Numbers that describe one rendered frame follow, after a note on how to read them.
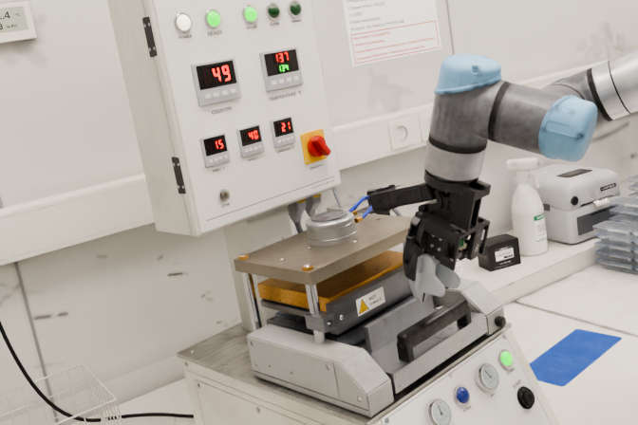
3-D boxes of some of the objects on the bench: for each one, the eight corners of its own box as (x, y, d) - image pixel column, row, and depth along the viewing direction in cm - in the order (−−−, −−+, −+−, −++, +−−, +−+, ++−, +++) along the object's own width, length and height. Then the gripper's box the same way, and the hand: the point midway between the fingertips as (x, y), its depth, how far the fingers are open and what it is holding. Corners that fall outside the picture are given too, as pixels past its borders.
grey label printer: (510, 232, 209) (503, 175, 205) (561, 215, 217) (555, 160, 213) (574, 248, 187) (568, 184, 183) (629, 228, 195) (624, 166, 191)
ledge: (326, 320, 179) (323, 303, 178) (553, 228, 221) (551, 213, 220) (402, 353, 154) (399, 333, 153) (642, 242, 196) (640, 226, 195)
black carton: (478, 266, 185) (475, 240, 184) (508, 258, 188) (505, 232, 186) (490, 272, 180) (487, 246, 178) (521, 263, 182) (518, 237, 181)
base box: (198, 444, 131) (179, 357, 128) (343, 360, 155) (329, 284, 152) (435, 566, 92) (416, 445, 89) (577, 428, 116) (567, 328, 113)
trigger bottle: (512, 256, 188) (500, 163, 184) (520, 246, 195) (510, 156, 190) (546, 256, 184) (535, 160, 179) (553, 246, 191) (543, 154, 186)
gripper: (462, 195, 90) (437, 334, 99) (503, 177, 95) (475, 310, 105) (409, 171, 95) (389, 305, 104) (450, 156, 101) (428, 284, 110)
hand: (418, 291), depth 106 cm, fingers closed
